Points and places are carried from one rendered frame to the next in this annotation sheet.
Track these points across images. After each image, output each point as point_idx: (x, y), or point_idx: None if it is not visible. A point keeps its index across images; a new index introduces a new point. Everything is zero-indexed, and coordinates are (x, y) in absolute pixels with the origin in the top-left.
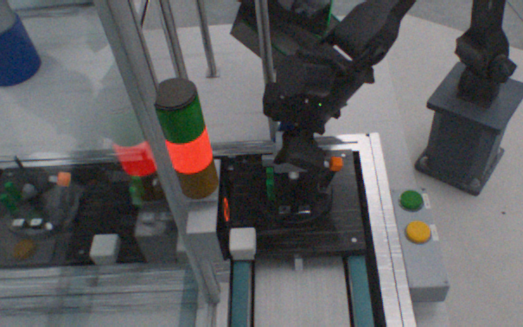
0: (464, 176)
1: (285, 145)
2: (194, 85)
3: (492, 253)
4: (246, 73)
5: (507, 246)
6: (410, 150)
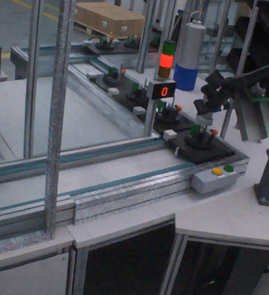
0: (262, 193)
1: None
2: (175, 43)
3: (238, 212)
4: None
5: (245, 215)
6: None
